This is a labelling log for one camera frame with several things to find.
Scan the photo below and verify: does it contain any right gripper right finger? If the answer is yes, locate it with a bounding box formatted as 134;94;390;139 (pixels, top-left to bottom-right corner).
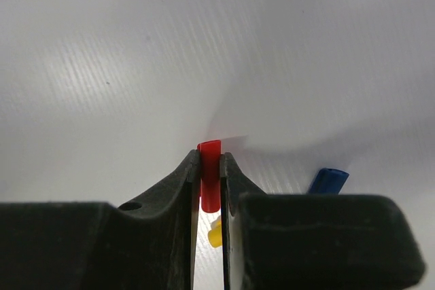
220;153;425;289

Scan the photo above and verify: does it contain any blue pen cap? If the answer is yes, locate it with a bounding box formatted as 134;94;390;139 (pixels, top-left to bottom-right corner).
307;168;349;195

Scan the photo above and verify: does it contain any yellow pen cap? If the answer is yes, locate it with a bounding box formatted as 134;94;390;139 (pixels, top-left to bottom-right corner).
207;217;222;248

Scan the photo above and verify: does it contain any red pen cap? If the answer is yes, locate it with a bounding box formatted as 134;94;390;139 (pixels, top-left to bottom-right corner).
197;140;222;213

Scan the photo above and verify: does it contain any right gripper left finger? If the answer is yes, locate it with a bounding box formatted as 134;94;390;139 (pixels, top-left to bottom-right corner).
1;150;200;289

